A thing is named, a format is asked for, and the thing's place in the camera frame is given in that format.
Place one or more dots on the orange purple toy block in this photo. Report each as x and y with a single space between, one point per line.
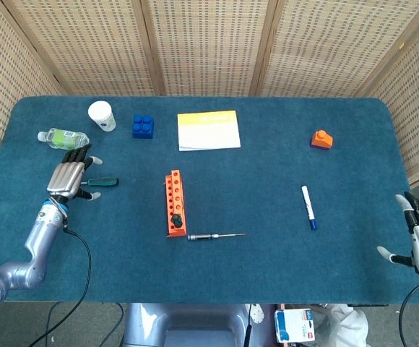
321 139

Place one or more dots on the black metal screwdriver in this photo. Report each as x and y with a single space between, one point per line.
198 237

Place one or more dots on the blue toy brick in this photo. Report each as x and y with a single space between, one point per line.
142 127

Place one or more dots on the white cloth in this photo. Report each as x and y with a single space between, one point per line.
343 325

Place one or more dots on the blue white box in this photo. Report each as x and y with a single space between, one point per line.
294 325

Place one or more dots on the yellow white notepad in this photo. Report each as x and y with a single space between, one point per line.
209 132

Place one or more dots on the white paper cup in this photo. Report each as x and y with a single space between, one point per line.
101 114

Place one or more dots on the woven folding screen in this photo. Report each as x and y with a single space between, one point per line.
209 47

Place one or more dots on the white marker blue cap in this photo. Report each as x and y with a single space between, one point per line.
307 206

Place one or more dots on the clear bottle green label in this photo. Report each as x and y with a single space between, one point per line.
61 139

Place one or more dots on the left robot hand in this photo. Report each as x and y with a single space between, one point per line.
65 179

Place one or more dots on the white perforated plate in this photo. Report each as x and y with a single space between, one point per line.
257 313

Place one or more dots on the orange tool rack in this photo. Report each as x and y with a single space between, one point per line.
177 195

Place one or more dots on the green black striped screwdriver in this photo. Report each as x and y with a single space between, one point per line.
176 219

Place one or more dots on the grey robot torso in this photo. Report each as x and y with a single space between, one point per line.
198 325

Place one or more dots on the blue table cloth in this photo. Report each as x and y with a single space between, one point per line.
249 267

